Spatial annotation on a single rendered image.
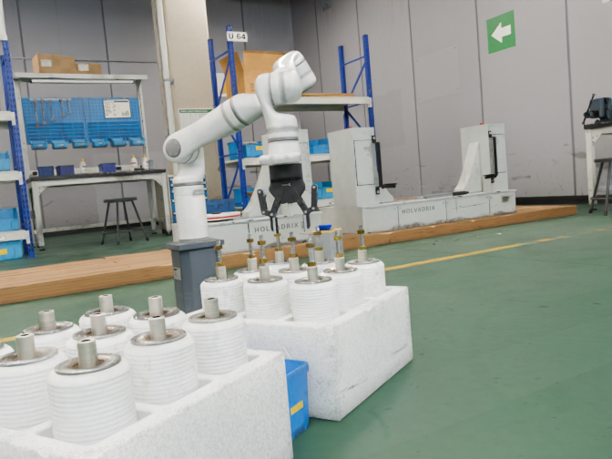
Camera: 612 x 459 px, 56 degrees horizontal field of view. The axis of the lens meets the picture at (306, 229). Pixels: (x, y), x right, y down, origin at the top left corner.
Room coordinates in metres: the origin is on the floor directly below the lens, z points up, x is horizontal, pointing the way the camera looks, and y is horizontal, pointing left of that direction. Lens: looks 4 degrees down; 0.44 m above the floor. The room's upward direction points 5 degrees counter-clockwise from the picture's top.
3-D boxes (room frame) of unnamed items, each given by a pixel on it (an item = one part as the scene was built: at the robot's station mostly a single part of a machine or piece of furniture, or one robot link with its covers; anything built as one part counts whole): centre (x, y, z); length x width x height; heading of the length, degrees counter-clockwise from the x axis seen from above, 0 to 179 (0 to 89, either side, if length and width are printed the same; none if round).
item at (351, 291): (1.25, -0.07, 0.16); 0.10 x 0.10 x 0.18
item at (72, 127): (6.55, 2.31, 0.94); 1.40 x 0.70 x 1.88; 120
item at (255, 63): (6.77, 0.42, 1.70); 0.72 x 0.58 x 0.50; 123
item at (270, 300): (1.21, 0.10, 0.16); 0.10 x 0.10 x 0.18
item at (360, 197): (4.47, -0.90, 0.45); 1.51 x 0.57 x 0.74; 120
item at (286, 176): (1.31, 0.03, 0.45); 0.08 x 0.08 x 0.09
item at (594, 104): (5.00, -2.62, 0.87); 0.41 x 0.17 x 0.25; 120
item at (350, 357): (1.31, 0.03, 0.09); 0.39 x 0.39 x 0.18; 59
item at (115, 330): (0.84, 0.32, 0.25); 0.08 x 0.08 x 0.01
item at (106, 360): (0.68, 0.27, 0.25); 0.08 x 0.08 x 0.01
